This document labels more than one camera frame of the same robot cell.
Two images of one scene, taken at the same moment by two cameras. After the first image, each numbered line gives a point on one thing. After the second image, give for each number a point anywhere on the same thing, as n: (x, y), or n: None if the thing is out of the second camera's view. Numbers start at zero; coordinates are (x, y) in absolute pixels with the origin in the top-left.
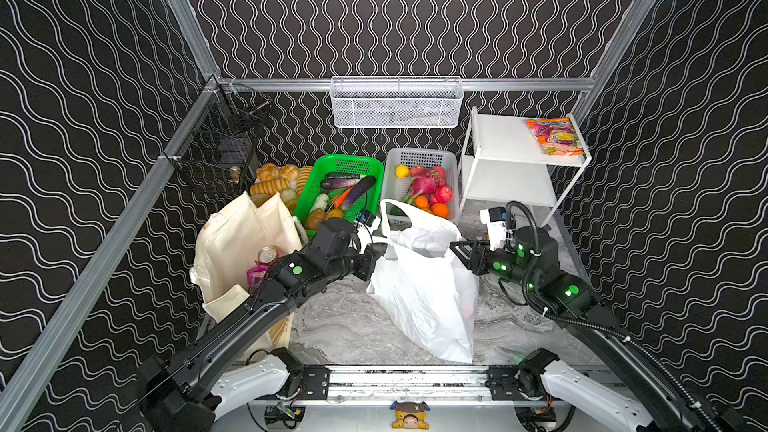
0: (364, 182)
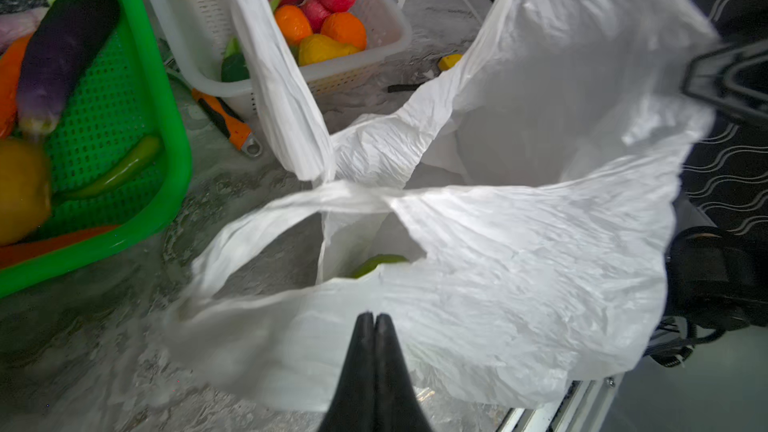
0: (69, 31)
